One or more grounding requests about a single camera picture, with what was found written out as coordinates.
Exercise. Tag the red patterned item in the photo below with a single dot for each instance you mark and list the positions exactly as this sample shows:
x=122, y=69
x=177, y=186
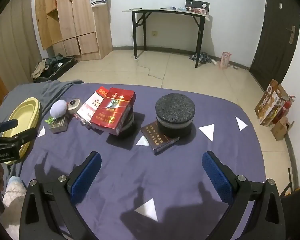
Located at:
x=198, y=10

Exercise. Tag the black round sponge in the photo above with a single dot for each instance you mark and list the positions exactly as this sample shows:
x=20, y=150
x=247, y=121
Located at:
x=175, y=115
x=129, y=126

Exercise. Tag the clothes pile in suitcase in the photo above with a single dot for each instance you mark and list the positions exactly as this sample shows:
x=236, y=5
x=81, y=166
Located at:
x=43, y=65

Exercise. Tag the red fire extinguisher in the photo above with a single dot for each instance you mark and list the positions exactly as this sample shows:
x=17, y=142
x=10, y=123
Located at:
x=285, y=108

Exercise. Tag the printed cardboard box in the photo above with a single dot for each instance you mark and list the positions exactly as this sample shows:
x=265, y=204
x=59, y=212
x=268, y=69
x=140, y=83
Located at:
x=268, y=102

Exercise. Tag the yellow plastic basin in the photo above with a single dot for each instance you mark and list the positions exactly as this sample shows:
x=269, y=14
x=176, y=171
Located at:
x=27, y=110

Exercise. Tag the wooden wardrobe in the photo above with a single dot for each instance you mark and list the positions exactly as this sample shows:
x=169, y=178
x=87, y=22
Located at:
x=72, y=17

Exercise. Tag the grey blanket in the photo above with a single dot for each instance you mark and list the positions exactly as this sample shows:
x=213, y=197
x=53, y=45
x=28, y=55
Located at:
x=52, y=90

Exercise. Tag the small plain cardboard box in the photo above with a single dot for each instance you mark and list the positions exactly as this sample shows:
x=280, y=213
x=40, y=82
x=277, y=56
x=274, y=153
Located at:
x=281, y=128

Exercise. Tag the checked cloth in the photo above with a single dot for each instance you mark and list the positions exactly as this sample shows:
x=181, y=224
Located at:
x=202, y=57

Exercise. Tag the pink package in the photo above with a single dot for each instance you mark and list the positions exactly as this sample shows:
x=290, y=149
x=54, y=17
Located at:
x=225, y=60

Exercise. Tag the red and white cigarette box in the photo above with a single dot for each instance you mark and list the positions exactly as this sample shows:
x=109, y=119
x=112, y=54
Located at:
x=93, y=102

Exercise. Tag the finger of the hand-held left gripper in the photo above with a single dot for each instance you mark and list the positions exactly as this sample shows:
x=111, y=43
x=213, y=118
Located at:
x=6, y=125
x=25, y=135

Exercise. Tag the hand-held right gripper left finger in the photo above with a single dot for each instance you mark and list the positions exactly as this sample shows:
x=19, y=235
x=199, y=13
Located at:
x=87, y=175

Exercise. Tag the black bag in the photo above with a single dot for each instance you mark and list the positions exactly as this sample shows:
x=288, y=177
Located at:
x=296, y=205

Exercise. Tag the dark door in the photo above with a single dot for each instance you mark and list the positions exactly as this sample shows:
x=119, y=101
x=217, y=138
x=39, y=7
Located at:
x=277, y=35

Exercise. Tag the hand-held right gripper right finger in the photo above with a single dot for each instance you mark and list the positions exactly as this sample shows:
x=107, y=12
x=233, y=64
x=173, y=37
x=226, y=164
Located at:
x=217, y=177

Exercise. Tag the lavender round ball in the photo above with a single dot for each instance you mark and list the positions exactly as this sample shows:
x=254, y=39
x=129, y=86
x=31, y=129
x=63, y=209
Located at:
x=58, y=108

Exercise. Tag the beige curtain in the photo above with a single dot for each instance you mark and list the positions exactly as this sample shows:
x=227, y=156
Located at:
x=15, y=42

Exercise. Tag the small green toy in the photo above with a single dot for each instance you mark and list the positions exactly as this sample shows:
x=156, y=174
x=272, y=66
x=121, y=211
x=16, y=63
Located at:
x=50, y=121

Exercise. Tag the purple bedsheet with white triangles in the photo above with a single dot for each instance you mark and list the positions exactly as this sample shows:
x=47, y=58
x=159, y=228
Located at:
x=165, y=175

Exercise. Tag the shiny red cigarette box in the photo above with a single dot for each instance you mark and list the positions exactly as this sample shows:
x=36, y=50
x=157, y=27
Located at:
x=112, y=112

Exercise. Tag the dark brown box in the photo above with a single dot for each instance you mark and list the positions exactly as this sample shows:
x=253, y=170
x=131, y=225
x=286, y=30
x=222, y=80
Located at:
x=155, y=140

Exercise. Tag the black chair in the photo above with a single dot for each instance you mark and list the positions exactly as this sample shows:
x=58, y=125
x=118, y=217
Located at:
x=197, y=4

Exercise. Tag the open black suitcase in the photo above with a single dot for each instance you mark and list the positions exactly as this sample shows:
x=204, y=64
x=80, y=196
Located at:
x=60, y=66

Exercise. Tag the small round tin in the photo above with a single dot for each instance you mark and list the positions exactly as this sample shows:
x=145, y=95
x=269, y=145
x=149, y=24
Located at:
x=74, y=104

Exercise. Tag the white fluffy cloth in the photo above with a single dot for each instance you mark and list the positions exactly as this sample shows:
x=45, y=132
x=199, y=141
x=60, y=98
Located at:
x=12, y=197

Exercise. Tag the black-legged folding table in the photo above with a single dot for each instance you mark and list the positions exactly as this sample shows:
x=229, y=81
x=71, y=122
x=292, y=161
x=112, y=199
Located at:
x=165, y=12

